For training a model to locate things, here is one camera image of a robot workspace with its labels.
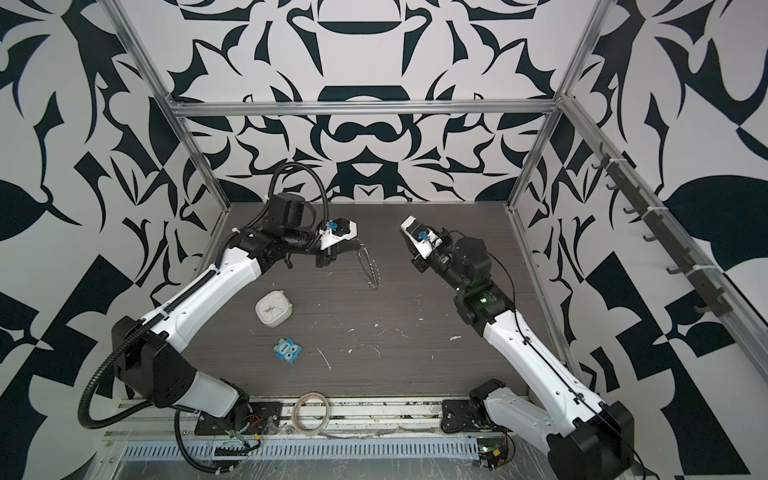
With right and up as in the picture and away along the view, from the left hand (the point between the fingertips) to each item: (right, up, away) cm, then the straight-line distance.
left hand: (358, 235), depth 74 cm
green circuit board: (+32, -51, -3) cm, 60 cm away
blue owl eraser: (-20, -32, +10) cm, 39 cm away
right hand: (+12, +3, -6) cm, 14 cm away
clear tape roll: (-15, -42, +1) cm, 45 cm away
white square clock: (-26, -22, +15) cm, 37 cm away
